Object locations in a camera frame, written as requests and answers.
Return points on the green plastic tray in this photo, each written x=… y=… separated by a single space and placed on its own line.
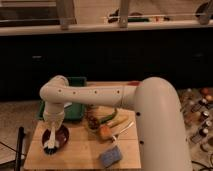
x=73 y=112

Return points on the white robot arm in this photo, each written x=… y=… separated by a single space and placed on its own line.
x=159 y=120

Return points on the orange carrot toy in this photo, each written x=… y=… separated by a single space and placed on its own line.
x=104 y=132

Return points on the green pepper toy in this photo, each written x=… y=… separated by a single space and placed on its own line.
x=108 y=117

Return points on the small brown cup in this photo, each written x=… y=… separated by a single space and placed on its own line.
x=93 y=123

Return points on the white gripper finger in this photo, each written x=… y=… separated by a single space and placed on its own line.
x=51 y=141

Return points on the black pole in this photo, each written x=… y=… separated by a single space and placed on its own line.
x=18 y=155

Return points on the blue sponge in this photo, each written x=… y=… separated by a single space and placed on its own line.
x=111 y=156

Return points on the dark purple bowl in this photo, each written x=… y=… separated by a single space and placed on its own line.
x=61 y=139

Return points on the wooden railing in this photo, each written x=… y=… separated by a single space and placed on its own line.
x=30 y=17

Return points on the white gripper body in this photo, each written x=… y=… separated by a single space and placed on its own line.
x=53 y=120

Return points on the yellow corn toy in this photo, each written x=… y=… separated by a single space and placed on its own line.
x=117 y=121

